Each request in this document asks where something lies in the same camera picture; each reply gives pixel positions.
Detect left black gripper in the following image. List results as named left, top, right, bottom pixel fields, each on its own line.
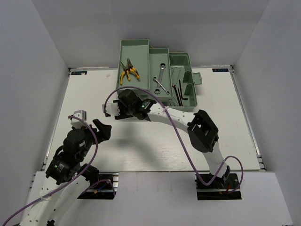
left=72, top=118, right=111, bottom=161

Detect large silver ratchet wrench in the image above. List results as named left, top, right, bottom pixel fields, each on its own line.
left=157, top=63, right=166, bottom=84

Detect yellow handled pliers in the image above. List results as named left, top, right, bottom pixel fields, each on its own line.
left=119, top=58, right=141, bottom=85

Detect small silver wrench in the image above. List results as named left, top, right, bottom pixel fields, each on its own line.
left=153, top=77, right=170, bottom=95

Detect green toolbox with clear lid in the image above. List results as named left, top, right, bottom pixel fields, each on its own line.
left=116, top=39, right=202, bottom=112

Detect long dark red hex key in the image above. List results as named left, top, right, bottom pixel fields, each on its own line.
left=172, top=85, right=182, bottom=106

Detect short dark red hex key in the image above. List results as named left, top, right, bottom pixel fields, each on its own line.
left=179, top=80, right=188, bottom=100

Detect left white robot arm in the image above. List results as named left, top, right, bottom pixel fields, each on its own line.
left=20, top=116, right=113, bottom=226

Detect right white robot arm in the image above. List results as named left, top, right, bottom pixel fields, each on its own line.
left=113, top=89, right=230, bottom=188

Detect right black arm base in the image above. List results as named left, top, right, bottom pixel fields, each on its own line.
left=195, top=173, right=242, bottom=201

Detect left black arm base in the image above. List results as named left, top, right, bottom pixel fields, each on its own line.
left=78, top=173, right=119, bottom=200

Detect left blue table sticker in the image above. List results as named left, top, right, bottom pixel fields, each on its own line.
left=71, top=71, right=87, bottom=75

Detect blue table sticker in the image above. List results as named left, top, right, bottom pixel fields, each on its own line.
left=212, top=68, right=229, bottom=73
left=71, top=71, right=87, bottom=75

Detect right blue table sticker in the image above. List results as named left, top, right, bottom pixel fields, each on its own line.
left=212, top=68, right=229, bottom=73

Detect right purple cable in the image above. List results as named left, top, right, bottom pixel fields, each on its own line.
left=103, top=86, right=244, bottom=194

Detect purple cable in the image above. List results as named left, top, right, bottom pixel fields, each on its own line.
left=0, top=114, right=117, bottom=226
left=103, top=86, right=244, bottom=194

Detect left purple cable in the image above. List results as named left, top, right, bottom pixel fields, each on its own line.
left=0, top=114, right=117, bottom=226

